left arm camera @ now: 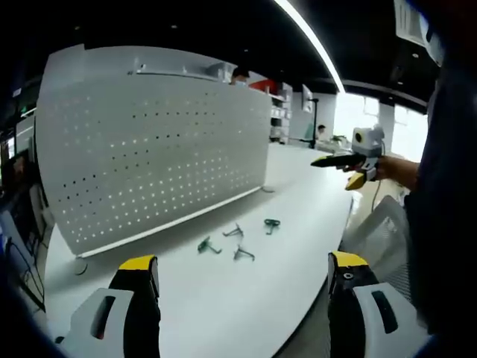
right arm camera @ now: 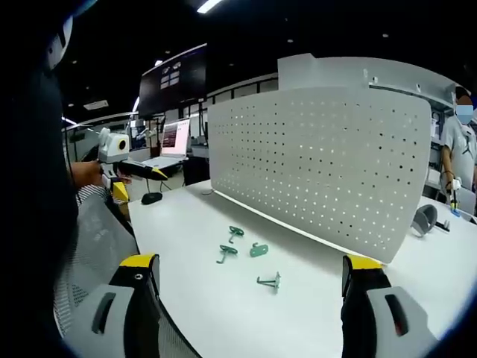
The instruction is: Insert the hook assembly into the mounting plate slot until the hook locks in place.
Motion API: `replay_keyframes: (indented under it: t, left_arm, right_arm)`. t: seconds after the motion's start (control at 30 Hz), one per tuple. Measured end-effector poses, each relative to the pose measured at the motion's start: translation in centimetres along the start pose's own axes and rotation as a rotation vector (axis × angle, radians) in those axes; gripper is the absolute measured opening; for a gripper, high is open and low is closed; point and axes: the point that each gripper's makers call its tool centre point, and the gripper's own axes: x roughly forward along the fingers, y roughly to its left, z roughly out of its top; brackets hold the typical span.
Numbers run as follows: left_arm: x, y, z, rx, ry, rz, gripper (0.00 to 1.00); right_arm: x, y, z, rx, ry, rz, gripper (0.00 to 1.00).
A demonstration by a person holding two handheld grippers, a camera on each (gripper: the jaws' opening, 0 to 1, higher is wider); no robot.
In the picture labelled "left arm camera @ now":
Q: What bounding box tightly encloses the white mesh chair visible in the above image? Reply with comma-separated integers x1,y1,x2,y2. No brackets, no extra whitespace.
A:
339,195,414,304

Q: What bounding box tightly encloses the white perforated mounting plate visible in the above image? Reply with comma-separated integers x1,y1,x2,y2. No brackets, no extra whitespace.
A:
34,44,276,276

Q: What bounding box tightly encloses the ceiling air vent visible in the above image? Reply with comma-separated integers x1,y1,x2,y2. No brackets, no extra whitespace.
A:
394,0,446,67

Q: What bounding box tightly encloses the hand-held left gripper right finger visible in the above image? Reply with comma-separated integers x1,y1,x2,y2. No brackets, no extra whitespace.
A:
327,250,435,358

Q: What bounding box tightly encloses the ceiling light strip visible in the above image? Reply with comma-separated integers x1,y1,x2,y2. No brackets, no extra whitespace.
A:
274,0,346,94

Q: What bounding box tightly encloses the white storage shelf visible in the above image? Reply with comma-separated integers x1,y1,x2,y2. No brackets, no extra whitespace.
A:
268,82,294,145

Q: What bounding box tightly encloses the person's dark clothed body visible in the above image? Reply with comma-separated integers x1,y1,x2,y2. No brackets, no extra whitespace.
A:
404,44,477,339

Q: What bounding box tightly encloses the person's right hand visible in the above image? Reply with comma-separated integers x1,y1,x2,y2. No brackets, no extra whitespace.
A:
376,154,402,183

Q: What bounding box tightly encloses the grey hook assembly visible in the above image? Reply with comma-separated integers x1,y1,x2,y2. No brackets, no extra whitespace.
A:
233,244,256,262
222,222,245,238

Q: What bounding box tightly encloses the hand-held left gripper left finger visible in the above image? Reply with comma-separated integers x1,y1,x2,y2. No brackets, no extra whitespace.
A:
55,254,162,358

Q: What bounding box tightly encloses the black stand pole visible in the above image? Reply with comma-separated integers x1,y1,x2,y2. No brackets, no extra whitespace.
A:
311,98,320,149

